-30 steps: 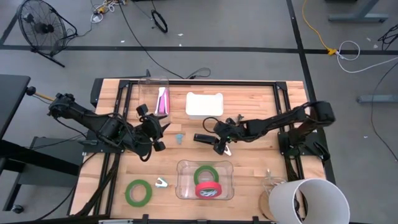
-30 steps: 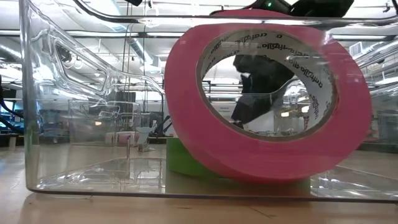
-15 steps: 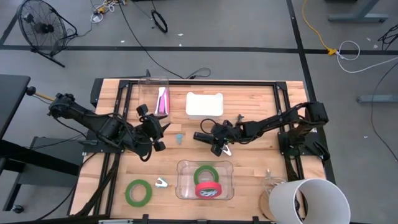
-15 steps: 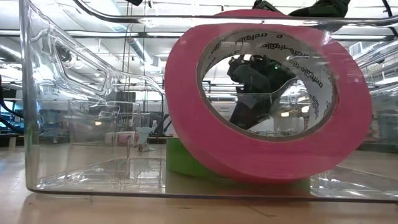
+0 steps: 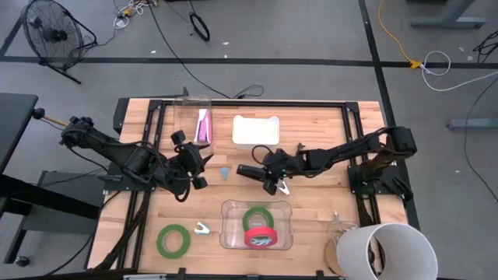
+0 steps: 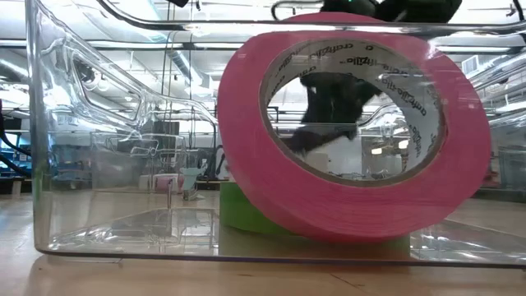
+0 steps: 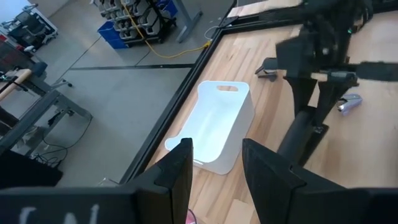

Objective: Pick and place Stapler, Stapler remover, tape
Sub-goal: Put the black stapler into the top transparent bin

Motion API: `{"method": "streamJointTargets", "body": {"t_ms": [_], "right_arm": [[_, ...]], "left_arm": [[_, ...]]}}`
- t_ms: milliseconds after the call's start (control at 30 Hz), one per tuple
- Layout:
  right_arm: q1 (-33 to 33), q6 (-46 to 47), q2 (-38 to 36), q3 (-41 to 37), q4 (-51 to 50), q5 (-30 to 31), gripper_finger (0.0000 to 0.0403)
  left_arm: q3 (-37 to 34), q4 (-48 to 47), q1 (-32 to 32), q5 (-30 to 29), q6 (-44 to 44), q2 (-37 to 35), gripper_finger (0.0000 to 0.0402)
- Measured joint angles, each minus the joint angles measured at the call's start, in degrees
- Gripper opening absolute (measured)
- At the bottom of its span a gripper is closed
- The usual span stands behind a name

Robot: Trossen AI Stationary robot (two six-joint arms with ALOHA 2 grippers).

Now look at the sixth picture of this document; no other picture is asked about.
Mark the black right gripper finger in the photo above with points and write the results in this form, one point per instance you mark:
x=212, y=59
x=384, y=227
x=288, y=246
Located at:
x=328, y=107
x=367, y=92

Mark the pink tape roll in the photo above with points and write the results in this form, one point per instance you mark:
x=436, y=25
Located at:
x=287, y=197

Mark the light blue staple remover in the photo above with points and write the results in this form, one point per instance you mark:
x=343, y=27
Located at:
x=190, y=178

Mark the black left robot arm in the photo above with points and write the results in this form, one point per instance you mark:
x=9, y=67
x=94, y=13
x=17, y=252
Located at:
x=1, y=119

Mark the green tape roll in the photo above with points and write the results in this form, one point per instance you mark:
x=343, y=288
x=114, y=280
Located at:
x=238, y=209

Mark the tall clear plastic bin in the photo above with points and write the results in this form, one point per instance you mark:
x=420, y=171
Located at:
x=123, y=144

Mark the wide clear plastic bin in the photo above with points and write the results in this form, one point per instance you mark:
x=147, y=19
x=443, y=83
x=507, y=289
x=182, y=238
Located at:
x=102, y=230

